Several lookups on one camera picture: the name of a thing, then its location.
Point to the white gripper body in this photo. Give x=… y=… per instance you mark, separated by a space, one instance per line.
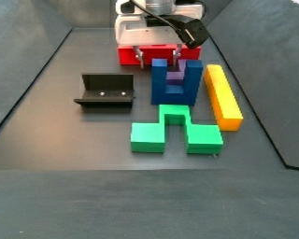
x=137 y=26

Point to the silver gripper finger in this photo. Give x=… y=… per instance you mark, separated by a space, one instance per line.
x=139 y=55
x=176 y=53

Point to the purple U-shaped block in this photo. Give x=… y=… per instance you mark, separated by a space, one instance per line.
x=176 y=75

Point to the red board with cutouts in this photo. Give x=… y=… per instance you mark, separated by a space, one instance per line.
x=155 y=51

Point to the black angle fixture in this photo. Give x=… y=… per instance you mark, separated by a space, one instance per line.
x=107 y=89

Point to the blue U-shaped block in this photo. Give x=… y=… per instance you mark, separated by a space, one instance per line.
x=175 y=95

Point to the yellow long block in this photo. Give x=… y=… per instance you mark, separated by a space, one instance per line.
x=227 y=112

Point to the green stepped block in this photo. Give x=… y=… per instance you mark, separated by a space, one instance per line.
x=149 y=137

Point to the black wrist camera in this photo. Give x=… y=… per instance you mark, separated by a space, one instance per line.
x=188 y=28

